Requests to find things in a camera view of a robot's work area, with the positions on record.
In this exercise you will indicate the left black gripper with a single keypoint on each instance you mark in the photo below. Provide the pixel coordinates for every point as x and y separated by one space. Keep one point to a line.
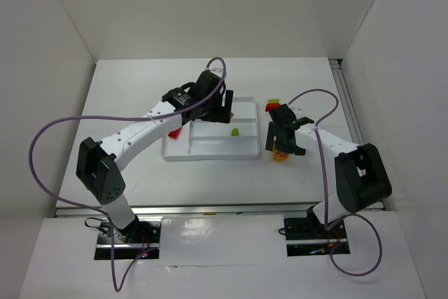
220 109

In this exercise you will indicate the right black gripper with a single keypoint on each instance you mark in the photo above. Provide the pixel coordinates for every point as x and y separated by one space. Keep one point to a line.
283 134

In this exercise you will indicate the yellow lego piece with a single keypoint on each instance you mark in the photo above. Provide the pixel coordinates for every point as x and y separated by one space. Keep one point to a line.
279 156

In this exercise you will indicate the red lego brick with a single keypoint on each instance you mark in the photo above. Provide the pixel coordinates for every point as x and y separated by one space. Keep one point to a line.
175 133

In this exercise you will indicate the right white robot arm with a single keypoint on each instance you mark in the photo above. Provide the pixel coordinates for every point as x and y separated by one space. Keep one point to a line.
360 175

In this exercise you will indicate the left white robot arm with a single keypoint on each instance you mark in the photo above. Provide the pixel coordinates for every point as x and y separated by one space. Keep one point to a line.
100 163

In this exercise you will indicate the white divided tray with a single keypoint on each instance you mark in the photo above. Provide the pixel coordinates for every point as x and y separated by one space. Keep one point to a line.
200 140

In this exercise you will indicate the red and green lego stack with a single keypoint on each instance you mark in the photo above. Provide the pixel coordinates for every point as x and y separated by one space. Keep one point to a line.
272 104

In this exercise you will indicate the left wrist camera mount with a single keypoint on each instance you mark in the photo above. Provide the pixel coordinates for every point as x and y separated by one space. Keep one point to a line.
215 70

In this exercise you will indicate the aluminium rail front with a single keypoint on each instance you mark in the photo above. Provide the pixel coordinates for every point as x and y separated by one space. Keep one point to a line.
207 209

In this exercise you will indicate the aluminium rail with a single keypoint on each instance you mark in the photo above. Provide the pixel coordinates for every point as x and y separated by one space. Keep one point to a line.
345 99
207 209

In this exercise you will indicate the aluminium rail right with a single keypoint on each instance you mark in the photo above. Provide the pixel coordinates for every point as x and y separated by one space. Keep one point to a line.
345 99

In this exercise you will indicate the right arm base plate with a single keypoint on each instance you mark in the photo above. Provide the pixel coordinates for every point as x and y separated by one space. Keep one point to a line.
307 238

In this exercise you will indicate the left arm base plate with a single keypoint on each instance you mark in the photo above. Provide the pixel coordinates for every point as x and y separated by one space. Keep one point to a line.
146 242

